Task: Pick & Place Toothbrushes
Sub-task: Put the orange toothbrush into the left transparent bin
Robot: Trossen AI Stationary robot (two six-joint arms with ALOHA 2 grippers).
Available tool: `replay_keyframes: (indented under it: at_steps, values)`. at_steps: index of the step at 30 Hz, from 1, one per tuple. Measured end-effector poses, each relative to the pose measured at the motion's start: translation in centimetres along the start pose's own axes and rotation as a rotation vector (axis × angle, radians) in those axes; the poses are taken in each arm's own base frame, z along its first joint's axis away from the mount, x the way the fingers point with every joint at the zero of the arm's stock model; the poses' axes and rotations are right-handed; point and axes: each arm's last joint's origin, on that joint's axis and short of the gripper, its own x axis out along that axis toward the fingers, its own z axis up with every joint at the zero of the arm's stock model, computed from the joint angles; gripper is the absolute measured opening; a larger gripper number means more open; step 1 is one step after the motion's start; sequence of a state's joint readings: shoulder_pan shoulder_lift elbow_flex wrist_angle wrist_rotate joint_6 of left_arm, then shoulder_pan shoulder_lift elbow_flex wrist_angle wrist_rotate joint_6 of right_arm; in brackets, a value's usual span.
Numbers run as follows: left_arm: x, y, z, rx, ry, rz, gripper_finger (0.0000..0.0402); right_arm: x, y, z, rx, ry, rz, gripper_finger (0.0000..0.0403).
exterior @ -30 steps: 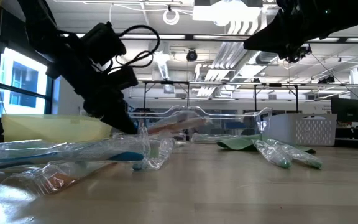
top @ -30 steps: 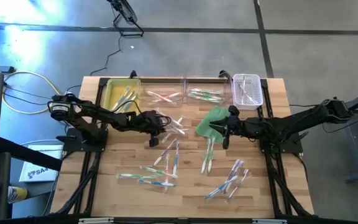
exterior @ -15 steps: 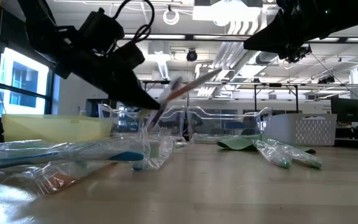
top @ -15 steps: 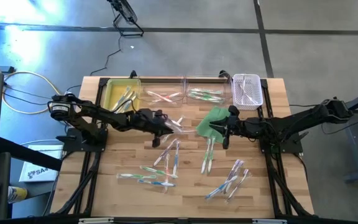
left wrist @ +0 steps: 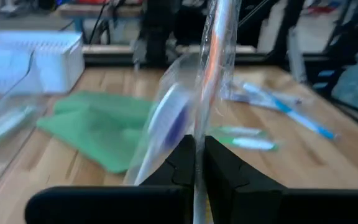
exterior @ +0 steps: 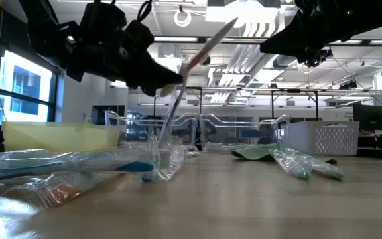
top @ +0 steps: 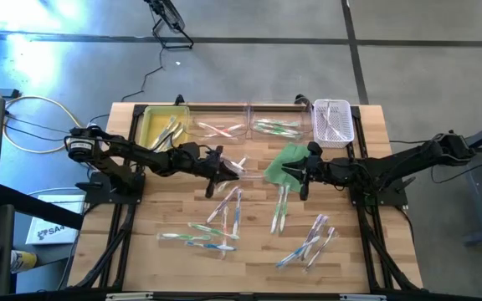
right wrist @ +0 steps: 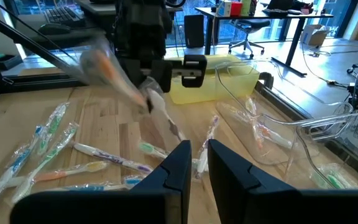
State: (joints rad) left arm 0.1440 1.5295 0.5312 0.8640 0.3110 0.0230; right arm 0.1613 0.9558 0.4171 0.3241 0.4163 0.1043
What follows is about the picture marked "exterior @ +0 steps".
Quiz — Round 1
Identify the yellow plastic bin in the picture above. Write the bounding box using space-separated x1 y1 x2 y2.
1 121 121 153

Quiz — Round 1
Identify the green cloth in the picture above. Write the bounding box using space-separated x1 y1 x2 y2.
230 142 338 165

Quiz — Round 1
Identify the white cable coil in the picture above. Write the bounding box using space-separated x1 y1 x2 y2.
173 5 193 28

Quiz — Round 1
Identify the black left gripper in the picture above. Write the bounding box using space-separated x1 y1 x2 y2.
65 20 184 97

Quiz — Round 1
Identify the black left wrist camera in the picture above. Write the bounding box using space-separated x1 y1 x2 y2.
79 2 128 44

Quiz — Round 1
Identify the black wall display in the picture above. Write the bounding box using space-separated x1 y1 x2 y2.
91 104 127 126

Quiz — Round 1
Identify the white perforated plastic basket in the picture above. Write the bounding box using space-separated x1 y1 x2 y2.
285 120 361 157

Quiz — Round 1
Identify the black background workstation frame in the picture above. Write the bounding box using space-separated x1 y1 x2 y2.
180 84 374 121

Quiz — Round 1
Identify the overhead LED light bar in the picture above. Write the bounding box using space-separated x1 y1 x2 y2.
151 34 382 47

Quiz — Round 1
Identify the clear plastic bin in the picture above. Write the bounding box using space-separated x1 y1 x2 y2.
198 112 292 154
105 110 199 144

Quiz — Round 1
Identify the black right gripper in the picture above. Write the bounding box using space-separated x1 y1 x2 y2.
259 0 348 56

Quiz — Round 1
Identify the black computer monitor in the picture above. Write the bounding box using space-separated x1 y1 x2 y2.
352 104 382 131

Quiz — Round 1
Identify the window with dark frame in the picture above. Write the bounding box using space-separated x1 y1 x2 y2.
0 49 59 125

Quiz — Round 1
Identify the orange toothbrush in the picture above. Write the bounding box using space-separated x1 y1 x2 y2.
157 17 239 147
1 171 121 209

